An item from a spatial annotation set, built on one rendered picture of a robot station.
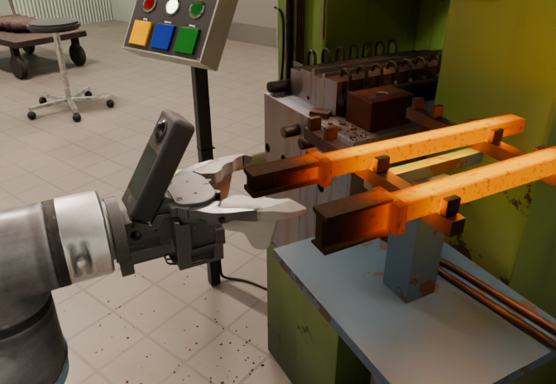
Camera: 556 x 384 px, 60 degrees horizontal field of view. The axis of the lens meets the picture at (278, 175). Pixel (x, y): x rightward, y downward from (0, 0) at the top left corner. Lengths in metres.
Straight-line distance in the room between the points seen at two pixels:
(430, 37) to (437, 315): 0.94
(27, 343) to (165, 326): 1.35
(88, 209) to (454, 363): 0.52
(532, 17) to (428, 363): 0.57
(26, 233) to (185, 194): 0.16
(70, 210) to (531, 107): 0.74
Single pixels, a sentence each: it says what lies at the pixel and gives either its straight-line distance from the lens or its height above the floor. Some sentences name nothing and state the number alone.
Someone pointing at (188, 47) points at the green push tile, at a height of 0.99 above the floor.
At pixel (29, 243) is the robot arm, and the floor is 1.03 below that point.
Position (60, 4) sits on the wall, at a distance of 8.16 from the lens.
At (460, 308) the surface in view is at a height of 0.76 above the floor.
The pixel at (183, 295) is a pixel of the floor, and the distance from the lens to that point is 2.01.
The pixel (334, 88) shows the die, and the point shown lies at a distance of 1.10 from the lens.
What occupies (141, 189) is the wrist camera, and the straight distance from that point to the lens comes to 0.51.
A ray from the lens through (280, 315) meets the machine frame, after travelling 1.56.
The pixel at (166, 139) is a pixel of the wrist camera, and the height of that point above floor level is 1.11.
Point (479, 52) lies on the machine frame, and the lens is 0.99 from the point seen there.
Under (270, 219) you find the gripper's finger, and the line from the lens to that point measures 0.51.
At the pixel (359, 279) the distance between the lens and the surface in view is 0.85.
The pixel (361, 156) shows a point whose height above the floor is 1.03.
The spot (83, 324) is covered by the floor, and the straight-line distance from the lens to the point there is 1.99.
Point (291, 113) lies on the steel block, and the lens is 1.16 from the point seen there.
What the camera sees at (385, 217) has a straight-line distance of 0.53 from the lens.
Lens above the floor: 1.29
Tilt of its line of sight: 27 degrees down
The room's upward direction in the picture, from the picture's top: straight up
